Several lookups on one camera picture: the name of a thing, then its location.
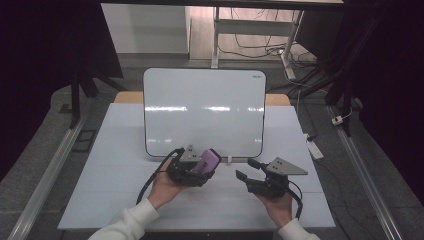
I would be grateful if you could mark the wooden table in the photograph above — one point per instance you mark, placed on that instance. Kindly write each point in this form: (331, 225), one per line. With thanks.
(128, 97)

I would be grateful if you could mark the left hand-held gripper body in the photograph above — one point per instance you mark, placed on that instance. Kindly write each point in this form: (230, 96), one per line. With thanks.
(181, 173)

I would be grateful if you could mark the dark curtain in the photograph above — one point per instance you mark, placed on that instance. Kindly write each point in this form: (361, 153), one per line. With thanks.
(40, 60)
(383, 66)

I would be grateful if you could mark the white power strip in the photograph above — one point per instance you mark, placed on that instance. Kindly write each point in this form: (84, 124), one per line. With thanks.
(314, 147)

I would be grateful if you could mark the person's right hand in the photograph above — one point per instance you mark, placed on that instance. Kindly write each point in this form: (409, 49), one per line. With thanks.
(280, 210)

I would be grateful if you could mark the person's left hand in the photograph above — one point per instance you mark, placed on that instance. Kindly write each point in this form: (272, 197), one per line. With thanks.
(161, 190)

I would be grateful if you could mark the white whiteboard with black rim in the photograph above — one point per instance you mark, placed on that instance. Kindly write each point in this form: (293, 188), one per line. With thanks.
(206, 113)

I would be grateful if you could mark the small white adapter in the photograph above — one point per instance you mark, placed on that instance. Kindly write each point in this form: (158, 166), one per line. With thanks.
(337, 120)

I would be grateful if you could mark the black floor plate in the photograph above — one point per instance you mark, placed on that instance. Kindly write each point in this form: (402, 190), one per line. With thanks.
(84, 141)

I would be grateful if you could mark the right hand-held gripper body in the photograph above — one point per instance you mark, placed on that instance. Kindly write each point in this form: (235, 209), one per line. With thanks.
(273, 186)

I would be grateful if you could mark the purple and black whiteboard eraser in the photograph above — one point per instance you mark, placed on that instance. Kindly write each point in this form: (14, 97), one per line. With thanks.
(207, 161)

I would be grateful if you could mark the white cabinet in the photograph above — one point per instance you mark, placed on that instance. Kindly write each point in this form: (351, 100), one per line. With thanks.
(143, 28)

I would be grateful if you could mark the aluminium rail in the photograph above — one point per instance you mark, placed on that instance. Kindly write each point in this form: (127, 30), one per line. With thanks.
(46, 180)
(366, 180)

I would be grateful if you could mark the black metal stand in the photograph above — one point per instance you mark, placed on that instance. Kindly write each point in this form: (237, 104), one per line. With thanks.
(76, 96)

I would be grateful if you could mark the white desk frame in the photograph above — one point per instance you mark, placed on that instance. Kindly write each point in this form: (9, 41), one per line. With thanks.
(253, 27)

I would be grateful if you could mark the white whiteboard stand foot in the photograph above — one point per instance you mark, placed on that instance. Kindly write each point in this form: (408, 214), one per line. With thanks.
(229, 160)

